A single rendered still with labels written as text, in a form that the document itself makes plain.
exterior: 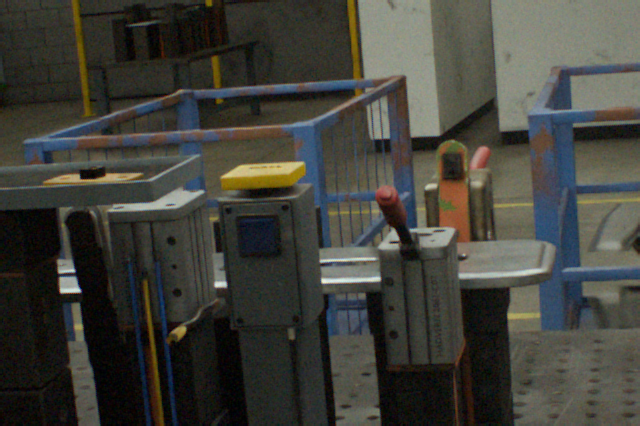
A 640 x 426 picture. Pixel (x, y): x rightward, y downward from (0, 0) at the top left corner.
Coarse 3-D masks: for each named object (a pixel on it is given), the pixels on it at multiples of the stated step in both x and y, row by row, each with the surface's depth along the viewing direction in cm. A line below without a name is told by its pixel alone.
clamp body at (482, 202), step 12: (432, 180) 162; (480, 180) 159; (432, 192) 159; (480, 192) 158; (492, 192) 167; (432, 204) 159; (480, 204) 158; (492, 204) 166; (432, 216) 159; (480, 216) 158; (492, 216) 167; (480, 228) 159; (492, 228) 167; (480, 240) 159; (492, 240) 166
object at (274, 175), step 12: (240, 168) 115; (252, 168) 115; (264, 168) 114; (276, 168) 114; (288, 168) 113; (300, 168) 114; (228, 180) 112; (240, 180) 111; (252, 180) 111; (264, 180) 111; (276, 180) 111; (288, 180) 111; (252, 192) 114; (264, 192) 113
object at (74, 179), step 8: (88, 168) 116; (96, 168) 115; (104, 168) 116; (64, 176) 118; (72, 176) 118; (80, 176) 115; (88, 176) 115; (96, 176) 115; (104, 176) 116; (112, 176) 116; (120, 176) 115; (128, 176) 115; (136, 176) 114; (48, 184) 116; (56, 184) 115; (64, 184) 115; (72, 184) 115
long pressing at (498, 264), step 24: (528, 240) 152; (72, 264) 161; (216, 264) 154; (480, 264) 142; (504, 264) 141; (528, 264) 140; (552, 264) 142; (72, 288) 147; (216, 288) 143; (336, 288) 140; (360, 288) 140; (480, 288) 137
